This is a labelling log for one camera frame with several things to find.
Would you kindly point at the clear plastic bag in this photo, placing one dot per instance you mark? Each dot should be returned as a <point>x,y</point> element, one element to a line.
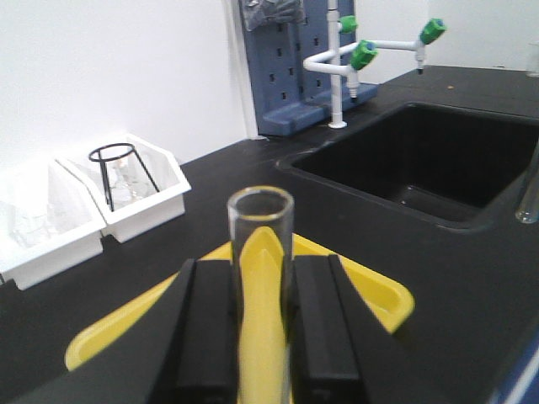
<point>257,13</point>

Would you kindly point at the blue pegboard drying rack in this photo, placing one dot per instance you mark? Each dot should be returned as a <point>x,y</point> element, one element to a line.
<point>287,98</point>

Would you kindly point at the glass flask in right bin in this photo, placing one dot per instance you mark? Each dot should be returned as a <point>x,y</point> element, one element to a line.
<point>125,189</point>

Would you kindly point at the white bin right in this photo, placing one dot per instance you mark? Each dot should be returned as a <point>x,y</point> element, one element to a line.
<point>145,214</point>

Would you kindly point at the white lab faucet green knobs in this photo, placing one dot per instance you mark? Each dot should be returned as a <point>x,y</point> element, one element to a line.
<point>345,61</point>

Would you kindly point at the black lab sink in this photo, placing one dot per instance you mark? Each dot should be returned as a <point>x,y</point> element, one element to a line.
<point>444,164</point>

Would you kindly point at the white bin middle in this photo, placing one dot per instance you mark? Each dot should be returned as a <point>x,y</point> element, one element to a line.
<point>49,223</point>

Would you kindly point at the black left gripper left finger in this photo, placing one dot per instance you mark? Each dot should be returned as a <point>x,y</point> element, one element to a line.
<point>182,350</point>

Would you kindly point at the short glass test tube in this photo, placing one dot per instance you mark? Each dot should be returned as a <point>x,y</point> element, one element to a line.
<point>260,224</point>

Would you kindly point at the white bin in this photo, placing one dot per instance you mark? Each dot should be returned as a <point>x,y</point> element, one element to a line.
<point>145,214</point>
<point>49,223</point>

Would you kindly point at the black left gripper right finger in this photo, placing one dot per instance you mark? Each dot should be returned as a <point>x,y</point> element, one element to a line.
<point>341,352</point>

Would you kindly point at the black wire tripod stand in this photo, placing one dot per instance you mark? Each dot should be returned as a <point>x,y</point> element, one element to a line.
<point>106,156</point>

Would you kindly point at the tall glass test tube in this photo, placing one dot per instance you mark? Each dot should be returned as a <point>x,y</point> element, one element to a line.
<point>527,210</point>

